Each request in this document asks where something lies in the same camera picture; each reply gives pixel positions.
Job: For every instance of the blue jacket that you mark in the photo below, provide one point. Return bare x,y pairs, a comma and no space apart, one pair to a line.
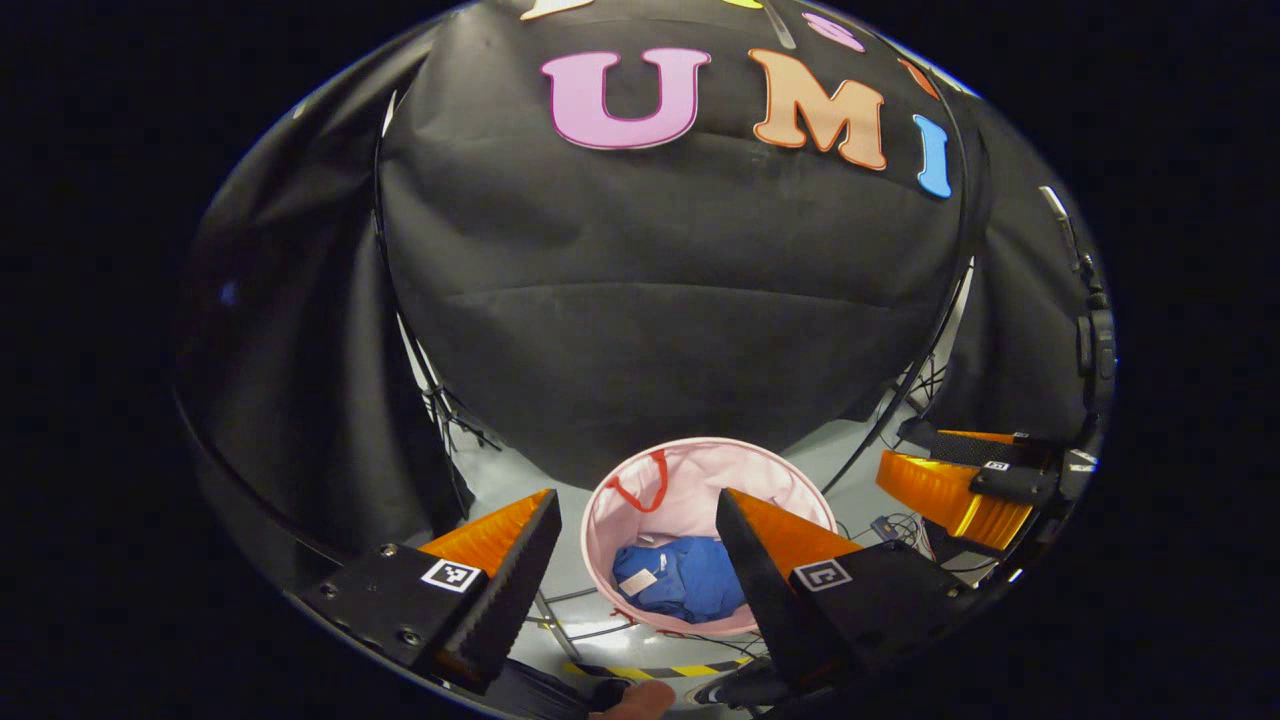
690,580

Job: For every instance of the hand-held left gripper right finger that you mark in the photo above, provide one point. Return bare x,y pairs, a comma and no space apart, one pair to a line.
760,580

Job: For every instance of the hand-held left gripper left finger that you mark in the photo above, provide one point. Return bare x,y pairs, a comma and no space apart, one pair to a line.
520,580

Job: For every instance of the pink laundry hamper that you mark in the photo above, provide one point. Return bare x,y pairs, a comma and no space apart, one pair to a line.
690,480

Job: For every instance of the black clothes rack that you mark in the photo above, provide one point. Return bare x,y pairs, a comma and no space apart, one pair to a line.
378,200

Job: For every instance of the yellow black floor tape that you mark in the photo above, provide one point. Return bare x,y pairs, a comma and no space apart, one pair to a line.
650,671

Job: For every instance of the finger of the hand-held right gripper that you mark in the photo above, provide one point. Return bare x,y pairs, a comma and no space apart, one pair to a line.
980,450
940,495

